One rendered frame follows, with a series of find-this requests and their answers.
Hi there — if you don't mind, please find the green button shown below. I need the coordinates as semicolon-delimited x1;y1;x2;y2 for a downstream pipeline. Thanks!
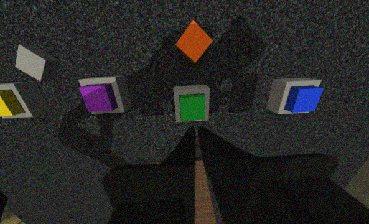
174;85;210;122

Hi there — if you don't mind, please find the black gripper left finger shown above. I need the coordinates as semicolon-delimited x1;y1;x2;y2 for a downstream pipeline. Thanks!
102;126;195;224

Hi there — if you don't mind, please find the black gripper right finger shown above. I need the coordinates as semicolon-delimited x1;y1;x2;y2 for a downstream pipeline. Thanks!
198;126;338;224

